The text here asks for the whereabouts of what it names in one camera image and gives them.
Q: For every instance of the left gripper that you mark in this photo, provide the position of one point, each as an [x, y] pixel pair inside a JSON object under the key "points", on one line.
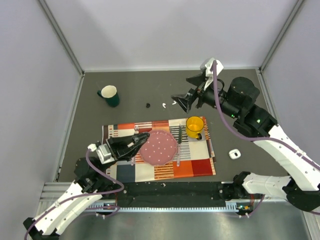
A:
{"points": [[122, 142]]}

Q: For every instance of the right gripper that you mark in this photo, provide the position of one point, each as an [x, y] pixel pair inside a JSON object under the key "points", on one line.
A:
{"points": [[185, 101]]}

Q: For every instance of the black earbud charging case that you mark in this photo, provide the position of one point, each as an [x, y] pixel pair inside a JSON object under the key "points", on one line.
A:
{"points": [[140, 138]]}

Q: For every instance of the white earbud case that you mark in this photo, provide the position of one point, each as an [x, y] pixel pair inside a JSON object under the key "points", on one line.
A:
{"points": [[234, 154]]}

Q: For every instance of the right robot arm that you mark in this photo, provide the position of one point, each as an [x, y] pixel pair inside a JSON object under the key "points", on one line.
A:
{"points": [[301, 187]]}

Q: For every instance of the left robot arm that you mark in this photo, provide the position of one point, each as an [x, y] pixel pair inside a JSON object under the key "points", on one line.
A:
{"points": [[90, 185]]}

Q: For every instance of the pink dotted plate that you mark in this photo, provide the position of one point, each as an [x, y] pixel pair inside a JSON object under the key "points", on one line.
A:
{"points": [[160, 148]]}

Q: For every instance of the yellow enamel mug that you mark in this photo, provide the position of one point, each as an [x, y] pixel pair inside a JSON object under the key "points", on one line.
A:
{"points": [[194, 127]]}

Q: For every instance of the black knife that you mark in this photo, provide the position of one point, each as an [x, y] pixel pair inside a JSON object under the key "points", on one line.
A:
{"points": [[180, 134]]}

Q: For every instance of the dark green mug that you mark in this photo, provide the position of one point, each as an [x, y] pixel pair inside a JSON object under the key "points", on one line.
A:
{"points": [[110, 94]]}

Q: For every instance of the colourful patchwork placemat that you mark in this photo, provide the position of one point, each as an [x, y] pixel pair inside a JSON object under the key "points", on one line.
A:
{"points": [[195, 158]]}

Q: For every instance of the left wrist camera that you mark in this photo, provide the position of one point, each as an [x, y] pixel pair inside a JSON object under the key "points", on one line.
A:
{"points": [[104, 154]]}

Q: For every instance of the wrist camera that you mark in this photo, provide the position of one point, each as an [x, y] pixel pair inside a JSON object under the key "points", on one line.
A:
{"points": [[207, 67], [104, 154]]}

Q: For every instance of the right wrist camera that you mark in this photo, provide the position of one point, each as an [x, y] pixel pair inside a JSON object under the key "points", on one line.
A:
{"points": [[207, 67]]}

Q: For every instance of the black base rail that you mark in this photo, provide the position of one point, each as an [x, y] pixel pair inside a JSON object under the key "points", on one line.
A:
{"points": [[176, 194]]}

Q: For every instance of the grey cable duct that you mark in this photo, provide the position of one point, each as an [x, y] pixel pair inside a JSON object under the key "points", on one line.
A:
{"points": [[229, 207]]}

